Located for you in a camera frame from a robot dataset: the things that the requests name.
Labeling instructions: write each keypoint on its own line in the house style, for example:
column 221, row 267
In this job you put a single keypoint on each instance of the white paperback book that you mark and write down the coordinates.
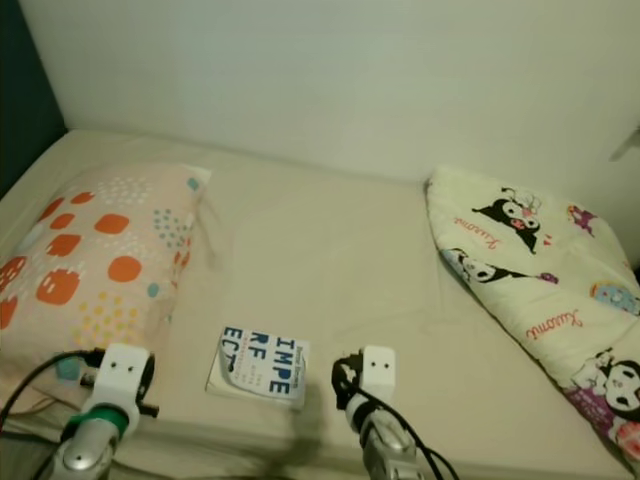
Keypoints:
column 270, row 365

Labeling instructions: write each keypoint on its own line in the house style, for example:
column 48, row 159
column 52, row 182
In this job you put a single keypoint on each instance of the pink pillow with orange dots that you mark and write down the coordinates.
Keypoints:
column 100, row 250

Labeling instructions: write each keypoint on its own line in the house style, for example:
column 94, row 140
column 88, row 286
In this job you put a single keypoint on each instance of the cream Kuromi print duvet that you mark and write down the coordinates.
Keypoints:
column 560, row 265

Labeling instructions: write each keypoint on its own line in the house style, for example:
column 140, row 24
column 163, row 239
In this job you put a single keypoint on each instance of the bed with beige sheet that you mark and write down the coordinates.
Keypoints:
column 320, row 250

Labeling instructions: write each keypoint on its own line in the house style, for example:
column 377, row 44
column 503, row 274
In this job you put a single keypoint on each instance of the dark teal headboard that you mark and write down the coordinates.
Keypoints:
column 25, row 90

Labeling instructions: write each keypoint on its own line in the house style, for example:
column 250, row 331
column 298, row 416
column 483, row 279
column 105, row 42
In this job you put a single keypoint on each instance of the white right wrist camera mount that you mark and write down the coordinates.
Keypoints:
column 378, row 368

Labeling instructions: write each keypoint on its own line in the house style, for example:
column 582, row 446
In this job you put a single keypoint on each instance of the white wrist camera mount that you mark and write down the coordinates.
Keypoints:
column 378, row 368
column 120, row 368

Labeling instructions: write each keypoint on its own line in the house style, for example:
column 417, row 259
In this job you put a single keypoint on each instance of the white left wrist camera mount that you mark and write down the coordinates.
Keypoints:
column 120, row 368

